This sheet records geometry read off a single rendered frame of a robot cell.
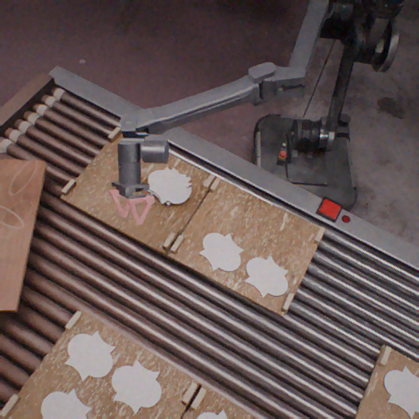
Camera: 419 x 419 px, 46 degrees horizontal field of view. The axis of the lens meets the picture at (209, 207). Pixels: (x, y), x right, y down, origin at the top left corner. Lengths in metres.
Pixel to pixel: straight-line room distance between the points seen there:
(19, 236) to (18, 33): 2.40
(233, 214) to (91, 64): 2.05
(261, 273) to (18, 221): 0.76
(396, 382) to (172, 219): 0.84
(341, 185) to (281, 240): 1.12
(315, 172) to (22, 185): 1.59
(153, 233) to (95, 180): 0.29
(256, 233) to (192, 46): 2.17
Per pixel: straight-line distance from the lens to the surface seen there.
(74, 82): 2.09
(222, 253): 1.60
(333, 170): 2.77
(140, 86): 3.33
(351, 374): 1.59
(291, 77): 1.35
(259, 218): 1.69
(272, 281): 1.59
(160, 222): 1.65
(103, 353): 1.49
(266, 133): 2.83
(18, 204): 1.62
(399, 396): 1.60
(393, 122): 3.49
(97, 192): 1.72
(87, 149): 1.86
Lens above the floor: 2.38
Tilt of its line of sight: 59 degrees down
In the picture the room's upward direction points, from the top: 9 degrees clockwise
